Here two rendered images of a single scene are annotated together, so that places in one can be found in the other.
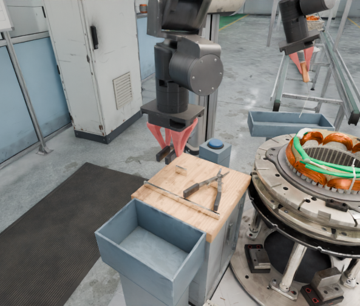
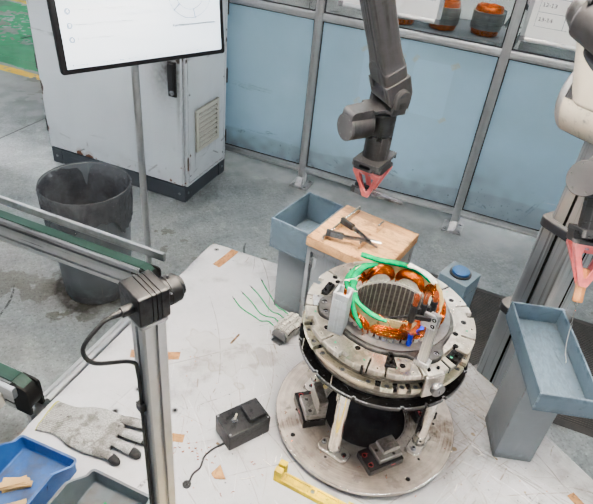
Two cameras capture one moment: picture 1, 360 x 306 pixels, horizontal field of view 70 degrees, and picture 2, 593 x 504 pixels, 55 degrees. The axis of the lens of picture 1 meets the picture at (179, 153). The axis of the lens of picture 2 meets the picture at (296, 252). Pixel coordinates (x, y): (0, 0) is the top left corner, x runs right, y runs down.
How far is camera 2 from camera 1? 121 cm
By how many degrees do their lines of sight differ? 69
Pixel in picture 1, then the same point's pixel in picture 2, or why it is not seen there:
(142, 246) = not seen: hidden behind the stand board
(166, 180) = (368, 221)
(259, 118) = (562, 331)
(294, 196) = (340, 271)
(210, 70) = (346, 124)
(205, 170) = (387, 244)
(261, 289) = not seen: hidden behind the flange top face
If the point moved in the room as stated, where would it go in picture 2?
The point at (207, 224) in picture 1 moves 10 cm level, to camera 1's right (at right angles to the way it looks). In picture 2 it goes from (317, 235) to (317, 261)
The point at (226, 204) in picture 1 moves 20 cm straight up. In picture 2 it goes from (339, 248) to (353, 168)
